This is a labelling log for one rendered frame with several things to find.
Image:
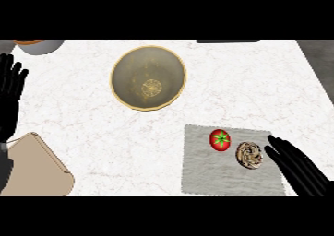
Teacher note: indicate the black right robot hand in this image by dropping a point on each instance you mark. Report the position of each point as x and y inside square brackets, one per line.
[300, 167]

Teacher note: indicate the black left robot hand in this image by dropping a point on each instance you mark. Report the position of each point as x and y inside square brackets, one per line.
[5, 92]

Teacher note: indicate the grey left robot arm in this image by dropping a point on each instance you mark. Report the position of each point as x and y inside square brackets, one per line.
[0, 169]

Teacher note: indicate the brown swirled cupcake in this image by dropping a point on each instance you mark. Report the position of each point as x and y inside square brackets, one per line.
[248, 155]

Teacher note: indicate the grey placemat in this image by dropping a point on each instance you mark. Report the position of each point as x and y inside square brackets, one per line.
[228, 175]

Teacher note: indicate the olive gold-rimmed bowl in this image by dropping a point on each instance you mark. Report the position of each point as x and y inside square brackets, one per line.
[148, 78]

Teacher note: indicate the grey pot with orange rim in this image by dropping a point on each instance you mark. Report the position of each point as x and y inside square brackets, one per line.
[39, 46]

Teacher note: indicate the red tomato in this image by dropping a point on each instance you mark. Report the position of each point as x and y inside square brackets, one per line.
[220, 140]

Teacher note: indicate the tan cutting board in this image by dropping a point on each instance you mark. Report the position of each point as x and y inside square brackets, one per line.
[37, 172]

